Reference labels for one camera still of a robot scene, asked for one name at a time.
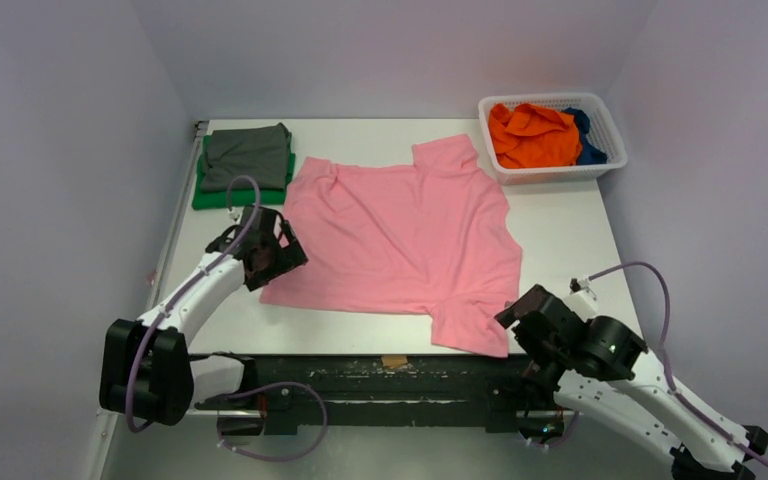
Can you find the folded grey t shirt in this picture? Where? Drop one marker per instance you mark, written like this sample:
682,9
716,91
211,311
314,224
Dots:
261,153

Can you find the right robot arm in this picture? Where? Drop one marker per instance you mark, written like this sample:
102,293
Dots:
596,365

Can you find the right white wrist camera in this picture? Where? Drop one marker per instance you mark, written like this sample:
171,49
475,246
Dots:
582,300

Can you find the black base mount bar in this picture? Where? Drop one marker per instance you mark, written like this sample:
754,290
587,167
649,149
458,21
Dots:
355,390

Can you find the pink t shirt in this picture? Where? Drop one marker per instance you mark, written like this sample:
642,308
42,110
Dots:
428,237

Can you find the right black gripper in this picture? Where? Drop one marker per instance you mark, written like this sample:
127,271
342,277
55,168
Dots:
526,316

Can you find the blue t shirt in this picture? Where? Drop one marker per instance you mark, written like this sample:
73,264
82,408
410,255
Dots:
589,155

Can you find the brown tape piece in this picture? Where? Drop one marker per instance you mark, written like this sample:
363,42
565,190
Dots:
394,361

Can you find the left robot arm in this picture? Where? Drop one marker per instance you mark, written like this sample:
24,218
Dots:
148,373

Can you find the folded green t shirt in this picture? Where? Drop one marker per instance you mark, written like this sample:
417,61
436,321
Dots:
240,196

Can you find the aluminium frame rail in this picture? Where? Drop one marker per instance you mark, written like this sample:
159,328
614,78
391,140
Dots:
105,421

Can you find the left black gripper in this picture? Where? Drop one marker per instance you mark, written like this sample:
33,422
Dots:
288,257

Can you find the white plastic basket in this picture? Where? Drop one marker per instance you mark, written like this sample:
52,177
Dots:
604,135

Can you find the orange t shirt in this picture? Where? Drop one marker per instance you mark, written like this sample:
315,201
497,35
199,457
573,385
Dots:
532,136

